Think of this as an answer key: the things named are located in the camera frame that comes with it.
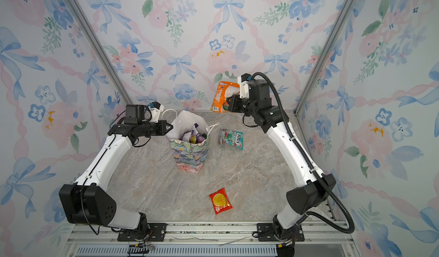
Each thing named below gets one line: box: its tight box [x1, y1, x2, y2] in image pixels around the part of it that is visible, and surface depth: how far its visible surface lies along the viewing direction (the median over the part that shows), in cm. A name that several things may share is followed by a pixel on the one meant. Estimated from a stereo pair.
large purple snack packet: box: [193, 122, 206, 144], surface depth 88 cm
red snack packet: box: [208, 187, 233, 215], surface depth 83 cm
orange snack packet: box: [210, 81, 241, 114], surface depth 75 cm
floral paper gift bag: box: [161, 109, 221, 174], surface depth 85 cm
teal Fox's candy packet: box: [218, 128, 245, 151], surface depth 105 cm
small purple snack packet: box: [180, 130, 194, 143], surface depth 87 cm
